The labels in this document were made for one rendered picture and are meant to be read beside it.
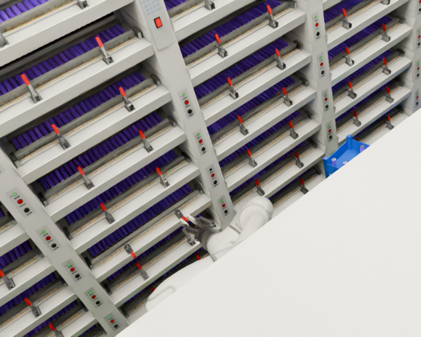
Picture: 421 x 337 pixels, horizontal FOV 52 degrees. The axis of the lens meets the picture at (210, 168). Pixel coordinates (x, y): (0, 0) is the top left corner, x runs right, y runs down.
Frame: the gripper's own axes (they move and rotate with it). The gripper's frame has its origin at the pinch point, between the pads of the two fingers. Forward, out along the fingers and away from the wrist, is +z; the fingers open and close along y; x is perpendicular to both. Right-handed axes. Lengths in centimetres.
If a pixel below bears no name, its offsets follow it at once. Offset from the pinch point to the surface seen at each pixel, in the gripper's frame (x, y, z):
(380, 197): 84, -25, -147
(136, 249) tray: -1.6, -23.9, 8.4
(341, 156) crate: -12, 77, -11
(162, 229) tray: -1.2, -10.2, 9.1
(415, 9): 26, 158, 1
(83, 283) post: 0, -49, 7
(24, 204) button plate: 45, -49, -4
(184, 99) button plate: 49, 20, -4
